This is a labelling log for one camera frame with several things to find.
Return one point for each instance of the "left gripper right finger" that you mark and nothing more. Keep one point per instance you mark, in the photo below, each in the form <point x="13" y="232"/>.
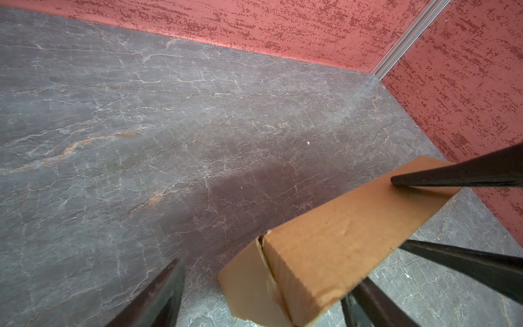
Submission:
<point x="368" y="305"/>

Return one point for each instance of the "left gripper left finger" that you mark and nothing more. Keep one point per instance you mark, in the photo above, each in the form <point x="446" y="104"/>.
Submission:
<point x="159" y="303"/>

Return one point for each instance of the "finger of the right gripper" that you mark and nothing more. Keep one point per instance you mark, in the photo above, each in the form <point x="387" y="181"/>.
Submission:
<point x="501" y="168"/>
<point x="499" y="272"/>

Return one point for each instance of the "brown cardboard box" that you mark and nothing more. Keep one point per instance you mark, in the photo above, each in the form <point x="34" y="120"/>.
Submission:
<point x="294" y="273"/>

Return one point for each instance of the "right aluminium corner post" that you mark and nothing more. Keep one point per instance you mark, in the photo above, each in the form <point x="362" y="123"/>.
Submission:
<point x="411" y="34"/>

